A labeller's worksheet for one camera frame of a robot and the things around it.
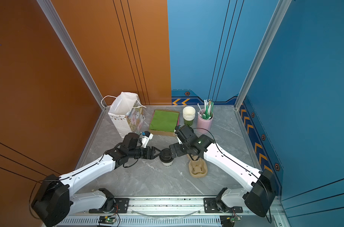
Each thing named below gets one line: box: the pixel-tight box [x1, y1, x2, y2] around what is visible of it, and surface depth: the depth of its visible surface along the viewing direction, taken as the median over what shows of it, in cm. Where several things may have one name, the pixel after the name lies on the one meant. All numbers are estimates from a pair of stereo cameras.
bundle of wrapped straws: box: [196, 98, 215, 120], surface depth 95 cm
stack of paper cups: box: [182, 105, 196, 127], surface depth 101 cm
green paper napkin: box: [149, 109, 180, 133], surface depth 109 cm
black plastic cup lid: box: [159, 148, 174, 164], surface depth 81 cm
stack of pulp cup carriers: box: [186, 153, 208, 178], surface depth 84 cm
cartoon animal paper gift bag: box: [108, 91, 146, 139], surface depth 93 cm
